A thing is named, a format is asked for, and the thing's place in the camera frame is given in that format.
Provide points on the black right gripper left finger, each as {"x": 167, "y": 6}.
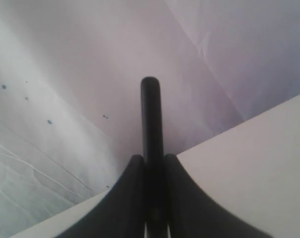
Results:
{"x": 120, "y": 214}

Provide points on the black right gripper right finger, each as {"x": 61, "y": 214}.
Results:
{"x": 193, "y": 214}

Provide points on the black paintbrush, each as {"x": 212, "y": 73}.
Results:
{"x": 153, "y": 153}

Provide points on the white backdrop curtain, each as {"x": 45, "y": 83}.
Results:
{"x": 70, "y": 116}

